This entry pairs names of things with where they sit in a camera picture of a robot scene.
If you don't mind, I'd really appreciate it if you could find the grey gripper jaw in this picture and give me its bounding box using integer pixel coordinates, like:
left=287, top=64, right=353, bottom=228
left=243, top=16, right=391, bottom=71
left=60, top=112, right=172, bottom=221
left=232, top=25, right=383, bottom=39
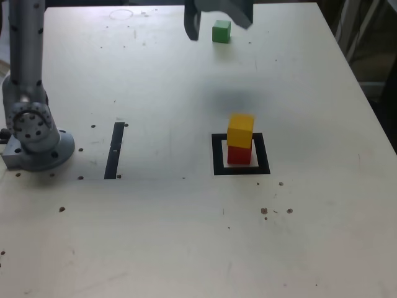
left=183, top=0, right=203, bottom=42
left=198, top=0, right=255, bottom=30

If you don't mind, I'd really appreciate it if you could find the green cube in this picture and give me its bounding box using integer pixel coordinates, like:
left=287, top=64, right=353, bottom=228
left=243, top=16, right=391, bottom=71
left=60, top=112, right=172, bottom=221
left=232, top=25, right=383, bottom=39
left=212, top=19, right=232, bottom=43

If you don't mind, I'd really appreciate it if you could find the yellow cube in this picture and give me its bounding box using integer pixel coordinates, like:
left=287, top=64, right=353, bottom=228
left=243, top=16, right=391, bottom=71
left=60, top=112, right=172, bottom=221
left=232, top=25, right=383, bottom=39
left=226, top=113, right=256, bottom=149

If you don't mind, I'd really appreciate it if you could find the red cube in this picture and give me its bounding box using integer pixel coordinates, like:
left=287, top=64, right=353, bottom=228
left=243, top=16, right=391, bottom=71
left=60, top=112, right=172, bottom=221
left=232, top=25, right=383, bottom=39
left=227, top=144, right=252, bottom=165

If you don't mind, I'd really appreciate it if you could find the black tape square outline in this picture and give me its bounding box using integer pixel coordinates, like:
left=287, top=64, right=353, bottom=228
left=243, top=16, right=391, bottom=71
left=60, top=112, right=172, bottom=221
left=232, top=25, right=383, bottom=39
left=211, top=132, right=271, bottom=176

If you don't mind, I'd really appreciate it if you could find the black tape strip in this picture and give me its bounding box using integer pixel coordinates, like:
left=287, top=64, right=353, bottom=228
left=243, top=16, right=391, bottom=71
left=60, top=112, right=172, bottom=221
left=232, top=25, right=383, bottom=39
left=104, top=122, right=125, bottom=180

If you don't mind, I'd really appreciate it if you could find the white metal frame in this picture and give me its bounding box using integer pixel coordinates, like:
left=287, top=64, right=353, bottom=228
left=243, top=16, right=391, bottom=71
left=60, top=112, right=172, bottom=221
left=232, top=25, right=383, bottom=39
left=336, top=0, right=397, bottom=63

